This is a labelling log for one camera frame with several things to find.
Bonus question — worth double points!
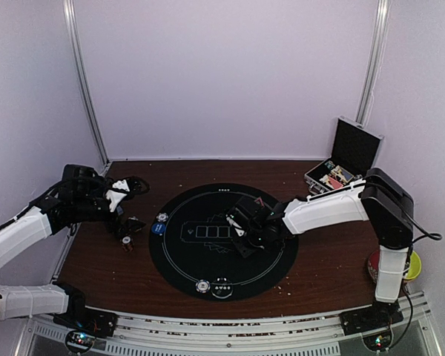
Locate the blue round blind button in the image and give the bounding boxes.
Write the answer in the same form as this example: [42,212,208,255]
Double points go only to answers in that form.
[151,222,166,236]

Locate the red triangular button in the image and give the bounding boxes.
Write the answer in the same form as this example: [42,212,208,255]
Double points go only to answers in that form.
[255,197,264,206]

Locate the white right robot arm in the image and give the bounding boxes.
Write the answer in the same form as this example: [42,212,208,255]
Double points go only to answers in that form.
[225,168,414,328]

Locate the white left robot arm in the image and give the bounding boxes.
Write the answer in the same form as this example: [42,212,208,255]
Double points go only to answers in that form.
[0,164,150,329]

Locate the red poker chip stack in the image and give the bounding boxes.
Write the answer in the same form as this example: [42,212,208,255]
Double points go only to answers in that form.
[121,236,134,252]

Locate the black round poker mat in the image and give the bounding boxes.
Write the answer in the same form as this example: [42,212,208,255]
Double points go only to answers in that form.
[149,183,298,302]

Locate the red card deck in case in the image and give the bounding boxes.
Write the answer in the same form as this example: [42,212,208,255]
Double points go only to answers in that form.
[323,175,344,190]

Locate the red patterned bowl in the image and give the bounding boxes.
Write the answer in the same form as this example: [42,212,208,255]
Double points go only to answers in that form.
[366,248,380,284]

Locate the aluminium poker chip case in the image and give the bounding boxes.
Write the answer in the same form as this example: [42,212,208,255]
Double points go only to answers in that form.
[304,116,383,195]

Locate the yellow-green plastic bowl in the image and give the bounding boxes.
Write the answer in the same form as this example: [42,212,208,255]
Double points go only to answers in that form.
[405,251,422,281]

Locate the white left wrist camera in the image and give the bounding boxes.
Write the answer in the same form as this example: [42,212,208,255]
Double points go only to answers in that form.
[105,179,130,213]

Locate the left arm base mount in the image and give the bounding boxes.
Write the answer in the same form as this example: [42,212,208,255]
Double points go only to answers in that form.
[53,308,118,338]

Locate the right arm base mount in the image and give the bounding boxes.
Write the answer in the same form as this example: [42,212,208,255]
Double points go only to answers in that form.
[339,306,403,335]

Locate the aluminium front rail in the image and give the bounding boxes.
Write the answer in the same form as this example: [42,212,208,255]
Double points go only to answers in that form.
[14,291,442,356]

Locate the aluminium left corner post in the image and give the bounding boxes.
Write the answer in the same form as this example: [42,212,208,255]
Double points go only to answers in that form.
[63,0,111,166]

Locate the aluminium corner post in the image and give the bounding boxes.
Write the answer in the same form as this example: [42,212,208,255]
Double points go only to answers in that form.
[63,0,111,166]
[355,0,391,127]

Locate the aluminium right corner post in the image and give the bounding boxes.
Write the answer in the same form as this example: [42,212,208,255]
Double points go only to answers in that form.
[355,0,391,127]

